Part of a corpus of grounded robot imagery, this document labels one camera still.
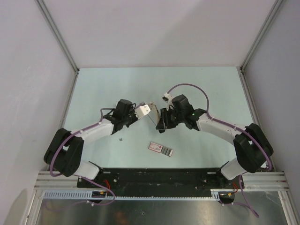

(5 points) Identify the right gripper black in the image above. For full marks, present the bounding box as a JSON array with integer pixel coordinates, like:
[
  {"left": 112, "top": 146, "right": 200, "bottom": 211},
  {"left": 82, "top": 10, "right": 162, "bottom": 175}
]
[{"left": 157, "top": 107, "right": 185, "bottom": 129}]

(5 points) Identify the white stapler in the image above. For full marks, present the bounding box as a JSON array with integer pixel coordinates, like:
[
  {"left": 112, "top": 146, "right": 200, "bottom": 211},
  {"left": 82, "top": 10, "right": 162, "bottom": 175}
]
[{"left": 148, "top": 102, "right": 161, "bottom": 126}]

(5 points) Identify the red white staple box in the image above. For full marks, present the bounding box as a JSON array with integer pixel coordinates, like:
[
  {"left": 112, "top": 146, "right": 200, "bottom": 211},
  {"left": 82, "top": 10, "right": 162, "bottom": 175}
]
[{"left": 148, "top": 142, "right": 173, "bottom": 157}]

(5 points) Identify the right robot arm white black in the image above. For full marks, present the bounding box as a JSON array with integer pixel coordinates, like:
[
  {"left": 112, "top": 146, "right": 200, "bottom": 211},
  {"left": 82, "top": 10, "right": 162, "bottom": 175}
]
[{"left": 156, "top": 93, "right": 274, "bottom": 188}]

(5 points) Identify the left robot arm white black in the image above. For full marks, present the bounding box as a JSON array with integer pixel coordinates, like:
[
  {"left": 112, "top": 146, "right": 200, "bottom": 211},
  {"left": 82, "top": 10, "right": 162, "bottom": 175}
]
[{"left": 44, "top": 99, "right": 144, "bottom": 188}]

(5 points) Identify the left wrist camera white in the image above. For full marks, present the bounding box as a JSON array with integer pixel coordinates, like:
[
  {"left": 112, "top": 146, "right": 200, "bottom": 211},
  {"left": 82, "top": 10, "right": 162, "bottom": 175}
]
[{"left": 134, "top": 102, "right": 151, "bottom": 120}]

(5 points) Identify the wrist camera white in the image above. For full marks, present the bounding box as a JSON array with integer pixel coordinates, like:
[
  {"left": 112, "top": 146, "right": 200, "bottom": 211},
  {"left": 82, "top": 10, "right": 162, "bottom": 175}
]
[
  {"left": 162, "top": 92, "right": 174, "bottom": 104},
  {"left": 134, "top": 102, "right": 151, "bottom": 120}
]

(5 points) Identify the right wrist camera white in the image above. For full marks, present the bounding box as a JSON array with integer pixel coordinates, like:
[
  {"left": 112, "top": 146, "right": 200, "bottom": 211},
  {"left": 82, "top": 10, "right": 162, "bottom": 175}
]
[{"left": 162, "top": 92, "right": 174, "bottom": 104}]

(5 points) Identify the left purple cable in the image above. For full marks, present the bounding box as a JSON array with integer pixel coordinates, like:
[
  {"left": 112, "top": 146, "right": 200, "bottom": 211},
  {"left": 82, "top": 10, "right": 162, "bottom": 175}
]
[{"left": 43, "top": 101, "right": 150, "bottom": 211}]

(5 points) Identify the purple cable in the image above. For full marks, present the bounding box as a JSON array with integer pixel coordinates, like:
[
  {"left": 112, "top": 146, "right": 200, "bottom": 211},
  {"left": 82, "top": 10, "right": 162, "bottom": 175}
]
[
  {"left": 43, "top": 101, "right": 150, "bottom": 211},
  {"left": 167, "top": 83, "right": 273, "bottom": 218}
]

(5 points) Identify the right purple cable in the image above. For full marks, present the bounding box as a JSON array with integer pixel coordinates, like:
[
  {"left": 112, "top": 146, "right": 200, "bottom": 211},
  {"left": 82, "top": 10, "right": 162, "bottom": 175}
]
[{"left": 167, "top": 83, "right": 273, "bottom": 218}]

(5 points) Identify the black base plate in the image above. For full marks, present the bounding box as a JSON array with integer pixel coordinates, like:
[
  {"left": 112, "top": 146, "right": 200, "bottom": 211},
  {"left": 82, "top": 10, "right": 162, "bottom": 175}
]
[{"left": 77, "top": 168, "right": 239, "bottom": 198}]

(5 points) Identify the grey slotted cable duct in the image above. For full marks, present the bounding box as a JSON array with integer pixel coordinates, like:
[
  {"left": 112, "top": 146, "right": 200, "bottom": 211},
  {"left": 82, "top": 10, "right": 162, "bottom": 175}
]
[{"left": 43, "top": 189, "right": 234, "bottom": 201}]

